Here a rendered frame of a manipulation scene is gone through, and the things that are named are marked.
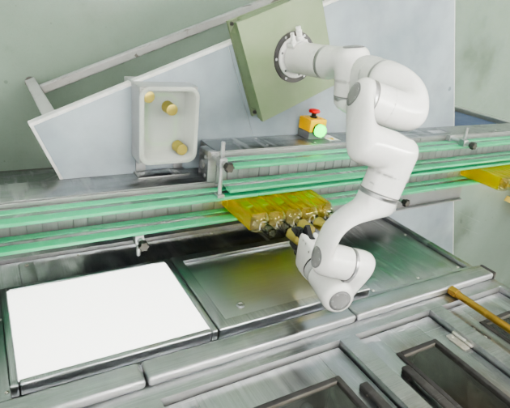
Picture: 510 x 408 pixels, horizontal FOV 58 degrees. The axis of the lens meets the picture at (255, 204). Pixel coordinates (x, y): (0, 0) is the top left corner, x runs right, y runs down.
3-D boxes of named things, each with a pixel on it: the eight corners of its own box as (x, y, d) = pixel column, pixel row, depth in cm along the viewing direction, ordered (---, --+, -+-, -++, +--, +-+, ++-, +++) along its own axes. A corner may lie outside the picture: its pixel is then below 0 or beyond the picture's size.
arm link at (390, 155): (371, 180, 110) (316, 163, 105) (407, 94, 105) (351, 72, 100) (406, 203, 95) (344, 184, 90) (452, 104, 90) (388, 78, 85)
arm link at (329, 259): (384, 190, 103) (349, 273, 108) (336, 176, 98) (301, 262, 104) (406, 203, 95) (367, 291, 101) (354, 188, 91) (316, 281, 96)
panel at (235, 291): (0, 298, 113) (10, 399, 87) (-2, 288, 112) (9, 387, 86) (300, 241, 157) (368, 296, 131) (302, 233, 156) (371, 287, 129)
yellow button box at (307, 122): (296, 133, 167) (308, 139, 161) (299, 113, 164) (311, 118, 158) (312, 133, 170) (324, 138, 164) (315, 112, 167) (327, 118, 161)
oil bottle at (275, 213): (237, 204, 150) (271, 233, 133) (238, 188, 148) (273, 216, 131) (252, 201, 153) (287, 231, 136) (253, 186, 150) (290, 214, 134)
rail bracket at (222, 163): (205, 188, 141) (223, 205, 131) (208, 134, 134) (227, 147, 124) (214, 187, 142) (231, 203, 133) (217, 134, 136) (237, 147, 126)
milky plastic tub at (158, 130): (131, 156, 139) (140, 166, 132) (131, 80, 130) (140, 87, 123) (185, 152, 148) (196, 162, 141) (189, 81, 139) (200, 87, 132)
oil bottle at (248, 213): (221, 206, 147) (253, 235, 131) (222, 189, 145) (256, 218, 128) (236, 203, 150) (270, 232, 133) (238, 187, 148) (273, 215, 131)
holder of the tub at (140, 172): (131, 172, 142) (139, 181, 136) (131, 81, 131) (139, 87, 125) (184, 167, 150) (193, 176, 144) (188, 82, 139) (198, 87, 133)
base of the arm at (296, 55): (272, 32, 139) (303, 36, 127) (305, 21, 143) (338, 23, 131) (282, 82, 147) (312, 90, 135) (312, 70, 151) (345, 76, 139)
